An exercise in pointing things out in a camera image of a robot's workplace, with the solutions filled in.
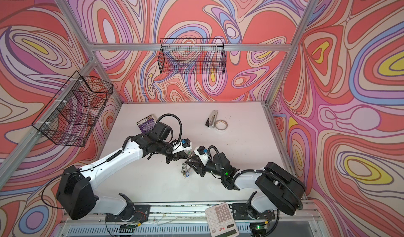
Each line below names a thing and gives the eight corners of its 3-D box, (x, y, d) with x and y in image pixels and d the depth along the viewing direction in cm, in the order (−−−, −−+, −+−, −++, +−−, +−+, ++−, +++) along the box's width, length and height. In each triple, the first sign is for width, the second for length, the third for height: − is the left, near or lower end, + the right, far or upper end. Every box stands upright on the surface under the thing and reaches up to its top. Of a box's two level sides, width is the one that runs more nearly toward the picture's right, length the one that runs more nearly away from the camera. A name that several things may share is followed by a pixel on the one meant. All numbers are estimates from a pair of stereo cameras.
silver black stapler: (205, 126, 108) (205, 123, 106) (211, 111, 117) (211, 108, 115) (214, 128, 107) (214, 125, 105) (219, 113, 116) (219, 110, 113)
